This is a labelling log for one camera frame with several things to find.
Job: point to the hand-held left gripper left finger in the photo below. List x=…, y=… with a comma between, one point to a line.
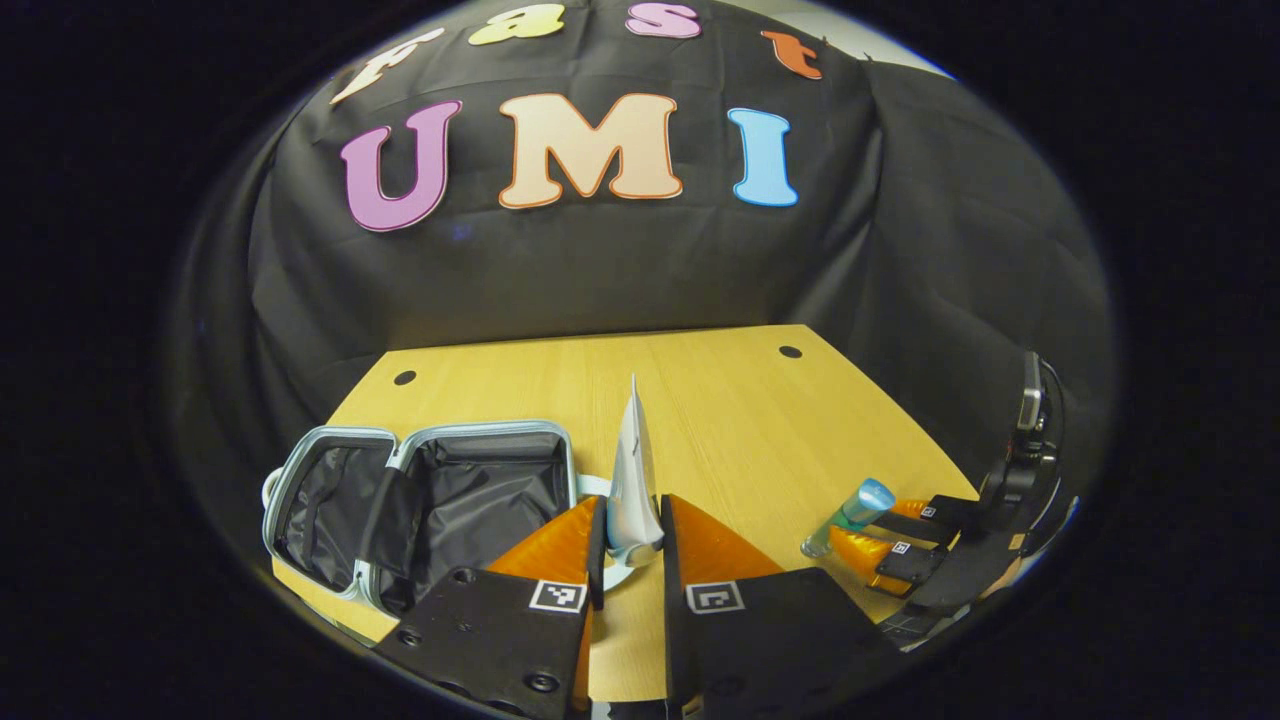
x=500, y=630

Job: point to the light blue suitcase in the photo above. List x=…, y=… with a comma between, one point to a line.
x=480, y=500

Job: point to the black backdrop cloth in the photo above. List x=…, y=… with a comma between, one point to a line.
x=600, y=260

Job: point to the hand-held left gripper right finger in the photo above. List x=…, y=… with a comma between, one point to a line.
x=780, y=640

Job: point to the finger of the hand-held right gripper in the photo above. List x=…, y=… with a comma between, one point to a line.
x=915, y=562
x=950, y=512

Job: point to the blue skin care bottle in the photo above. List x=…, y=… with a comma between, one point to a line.
x=850, y=515

